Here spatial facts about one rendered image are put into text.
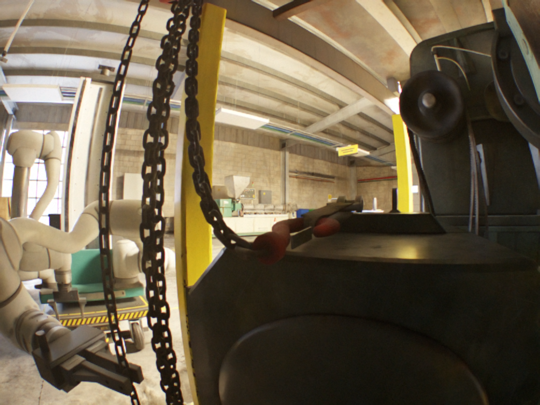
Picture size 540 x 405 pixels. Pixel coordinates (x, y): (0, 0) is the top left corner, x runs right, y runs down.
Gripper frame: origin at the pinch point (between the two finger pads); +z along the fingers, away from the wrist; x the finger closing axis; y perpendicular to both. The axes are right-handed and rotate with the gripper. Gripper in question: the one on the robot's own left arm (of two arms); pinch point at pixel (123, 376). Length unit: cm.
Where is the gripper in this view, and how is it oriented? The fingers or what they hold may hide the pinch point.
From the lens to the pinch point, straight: 37.8
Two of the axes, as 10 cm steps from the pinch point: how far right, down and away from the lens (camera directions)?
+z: 10.0, 0.0, -0.8
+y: 0.0, -10.0, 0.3
